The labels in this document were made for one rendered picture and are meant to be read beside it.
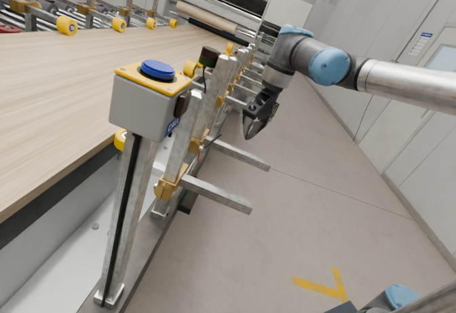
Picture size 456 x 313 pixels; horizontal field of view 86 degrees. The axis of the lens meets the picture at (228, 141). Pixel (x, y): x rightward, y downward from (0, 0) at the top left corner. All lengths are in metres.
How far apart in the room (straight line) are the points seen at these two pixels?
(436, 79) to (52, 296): 0.98
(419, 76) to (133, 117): 0.60
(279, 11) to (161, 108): 3.07
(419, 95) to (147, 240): 0.76
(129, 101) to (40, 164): 0.39
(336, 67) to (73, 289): 0.84
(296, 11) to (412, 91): 2.71
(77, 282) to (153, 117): 0.58
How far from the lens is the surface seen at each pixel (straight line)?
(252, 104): 0.74
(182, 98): 0.29
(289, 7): 3.31
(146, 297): 1.47
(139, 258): 0.74
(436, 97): 0.68
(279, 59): 0.75
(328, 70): 0.66
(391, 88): 0.71
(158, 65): 0.31
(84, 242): 0.86
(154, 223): 0.80
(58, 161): 0.66
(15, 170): 0.65
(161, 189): 0.70
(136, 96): 0.30
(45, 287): 0.80
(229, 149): 0.94
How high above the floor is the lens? 1.32
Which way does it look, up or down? 28 degrees down
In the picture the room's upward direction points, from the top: 23 degrees clockwise
